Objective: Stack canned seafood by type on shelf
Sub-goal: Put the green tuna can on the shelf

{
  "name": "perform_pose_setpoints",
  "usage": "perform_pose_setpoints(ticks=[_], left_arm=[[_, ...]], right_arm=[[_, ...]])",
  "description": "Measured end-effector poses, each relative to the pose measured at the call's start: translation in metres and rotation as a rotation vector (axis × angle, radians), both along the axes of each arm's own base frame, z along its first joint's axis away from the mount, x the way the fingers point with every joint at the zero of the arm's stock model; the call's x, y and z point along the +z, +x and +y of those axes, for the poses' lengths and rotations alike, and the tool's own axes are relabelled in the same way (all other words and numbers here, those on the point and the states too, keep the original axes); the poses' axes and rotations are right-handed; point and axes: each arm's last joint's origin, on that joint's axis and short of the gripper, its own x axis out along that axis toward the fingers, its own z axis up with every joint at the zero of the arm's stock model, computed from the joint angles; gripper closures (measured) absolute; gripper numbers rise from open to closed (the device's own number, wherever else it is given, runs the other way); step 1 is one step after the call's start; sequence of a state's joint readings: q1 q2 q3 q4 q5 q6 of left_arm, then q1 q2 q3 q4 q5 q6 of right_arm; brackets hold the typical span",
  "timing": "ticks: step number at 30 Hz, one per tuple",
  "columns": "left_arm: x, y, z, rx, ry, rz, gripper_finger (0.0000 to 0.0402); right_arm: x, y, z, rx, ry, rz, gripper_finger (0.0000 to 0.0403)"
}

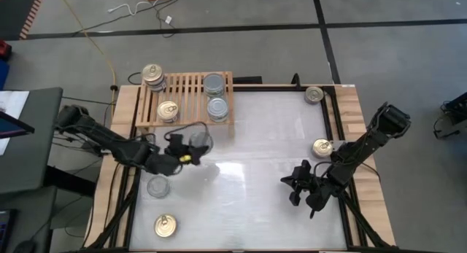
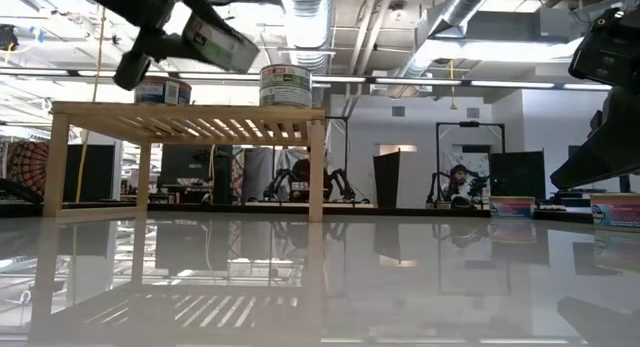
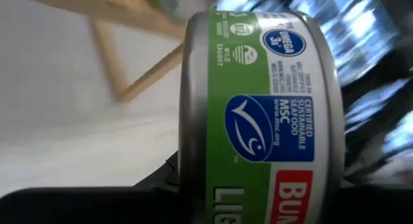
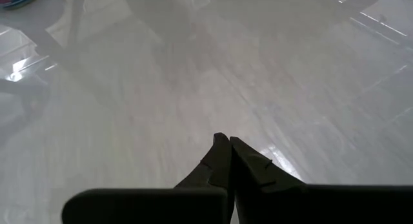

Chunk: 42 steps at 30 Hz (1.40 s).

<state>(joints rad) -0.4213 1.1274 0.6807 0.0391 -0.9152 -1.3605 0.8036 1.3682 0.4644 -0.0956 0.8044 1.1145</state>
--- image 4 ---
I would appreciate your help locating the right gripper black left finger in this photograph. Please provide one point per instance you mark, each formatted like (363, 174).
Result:
(193, 204)

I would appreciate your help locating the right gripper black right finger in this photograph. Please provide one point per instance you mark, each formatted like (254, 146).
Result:
(290, 204)

